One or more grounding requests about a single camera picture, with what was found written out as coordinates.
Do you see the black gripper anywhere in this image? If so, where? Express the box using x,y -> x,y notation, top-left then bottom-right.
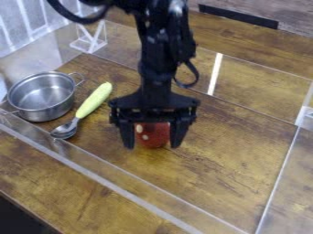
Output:
108,62 -> 199,149

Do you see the red white plush mushroom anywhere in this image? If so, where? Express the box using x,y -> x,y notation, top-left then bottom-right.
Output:
135,122 -> 170,148

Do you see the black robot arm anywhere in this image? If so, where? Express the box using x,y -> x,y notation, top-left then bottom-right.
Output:
79,0 -> 199,148

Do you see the silver metal pot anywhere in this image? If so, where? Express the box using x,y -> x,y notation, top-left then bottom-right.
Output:
0,71 -> 87,122

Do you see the clear acrylic front barrier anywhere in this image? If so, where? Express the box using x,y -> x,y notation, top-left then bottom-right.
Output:
0,108 -> 249,234

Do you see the clear acrylic triangle stand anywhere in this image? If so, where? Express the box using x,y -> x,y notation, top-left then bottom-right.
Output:
70,20 -> 107,54

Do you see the black strip on table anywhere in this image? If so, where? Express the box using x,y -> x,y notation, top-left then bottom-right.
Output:
198,4 -> 278,29

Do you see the spoon with green handle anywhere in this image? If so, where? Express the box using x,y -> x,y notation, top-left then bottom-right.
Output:
50,82 -> 112,139

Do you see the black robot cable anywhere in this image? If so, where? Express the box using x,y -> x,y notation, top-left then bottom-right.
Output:
46,0 -> 111,26

